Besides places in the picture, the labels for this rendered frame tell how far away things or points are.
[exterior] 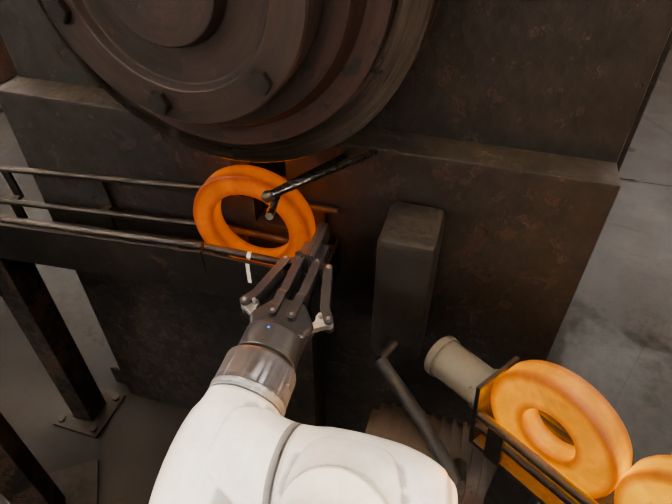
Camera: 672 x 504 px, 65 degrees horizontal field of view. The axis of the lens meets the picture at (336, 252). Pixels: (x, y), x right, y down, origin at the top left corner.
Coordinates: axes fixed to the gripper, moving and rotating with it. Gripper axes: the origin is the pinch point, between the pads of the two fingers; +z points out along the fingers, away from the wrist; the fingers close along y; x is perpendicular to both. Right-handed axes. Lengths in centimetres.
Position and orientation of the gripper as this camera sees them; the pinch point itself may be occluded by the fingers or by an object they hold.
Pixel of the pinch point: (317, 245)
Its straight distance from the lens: 76.1
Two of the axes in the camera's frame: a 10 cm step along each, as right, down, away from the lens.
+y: 9.6, 1.9, -2.2
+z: 2.9, -7.0, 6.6
